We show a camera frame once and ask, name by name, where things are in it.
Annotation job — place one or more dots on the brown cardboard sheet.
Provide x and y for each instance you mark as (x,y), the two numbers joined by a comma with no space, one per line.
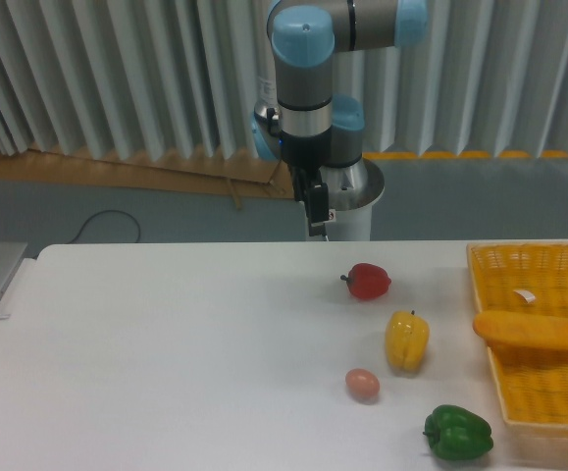
(238,177)

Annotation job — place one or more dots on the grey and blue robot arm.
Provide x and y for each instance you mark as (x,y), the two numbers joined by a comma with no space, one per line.
(315,131)

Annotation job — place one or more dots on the orange baguette bread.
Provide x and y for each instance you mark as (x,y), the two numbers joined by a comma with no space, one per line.
(522,330)

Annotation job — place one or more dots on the white paper label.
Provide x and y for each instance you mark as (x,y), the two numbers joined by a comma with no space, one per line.
(527,296)

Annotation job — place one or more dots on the red bell pepper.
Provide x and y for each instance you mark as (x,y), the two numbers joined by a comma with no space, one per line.
(366,281)

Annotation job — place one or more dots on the brown egg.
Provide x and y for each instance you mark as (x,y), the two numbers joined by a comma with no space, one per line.
(362,384)

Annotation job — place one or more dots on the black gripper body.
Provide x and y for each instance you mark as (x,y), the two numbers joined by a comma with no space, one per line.
(305,155)

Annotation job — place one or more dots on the grey pleated curtain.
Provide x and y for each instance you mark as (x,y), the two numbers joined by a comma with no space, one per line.
(116,78)

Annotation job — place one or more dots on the yellow bell pepper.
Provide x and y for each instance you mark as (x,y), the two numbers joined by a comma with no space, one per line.
(406,340)

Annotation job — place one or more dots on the green bell pepper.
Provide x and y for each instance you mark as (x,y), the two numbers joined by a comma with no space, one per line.
(454,433)

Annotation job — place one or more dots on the yellow woven basket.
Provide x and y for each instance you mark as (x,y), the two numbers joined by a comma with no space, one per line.
(531,384)

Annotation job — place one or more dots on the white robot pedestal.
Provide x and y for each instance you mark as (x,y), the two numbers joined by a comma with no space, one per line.
(353,191)

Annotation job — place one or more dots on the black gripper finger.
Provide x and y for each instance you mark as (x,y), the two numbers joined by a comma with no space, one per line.
(317,208)

